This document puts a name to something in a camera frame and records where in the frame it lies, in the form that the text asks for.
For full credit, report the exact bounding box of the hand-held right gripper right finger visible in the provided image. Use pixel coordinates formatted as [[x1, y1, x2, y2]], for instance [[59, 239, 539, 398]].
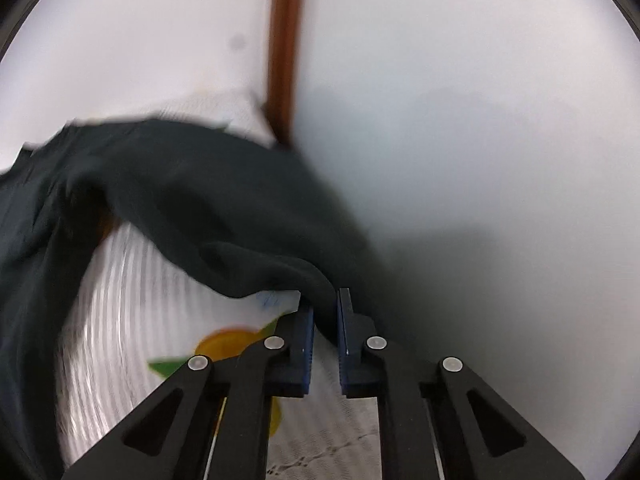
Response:
[[336, 288, 587, 480]]

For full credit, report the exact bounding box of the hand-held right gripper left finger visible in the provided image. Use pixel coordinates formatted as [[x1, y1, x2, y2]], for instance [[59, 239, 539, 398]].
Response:
[[61, 304, 315, 480]]

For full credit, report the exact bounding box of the black garment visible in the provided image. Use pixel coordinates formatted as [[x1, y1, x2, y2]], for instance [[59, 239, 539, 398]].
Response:
[[0, 119, 397, 480]]

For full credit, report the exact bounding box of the white fruit print tablecloth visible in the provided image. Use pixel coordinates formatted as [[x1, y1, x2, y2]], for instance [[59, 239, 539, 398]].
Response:
[[20, 87, 387, 480]]

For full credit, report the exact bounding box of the brown wooden door frame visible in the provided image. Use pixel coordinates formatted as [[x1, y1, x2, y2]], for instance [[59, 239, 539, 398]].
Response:
[[265, 0, 309, 149]]

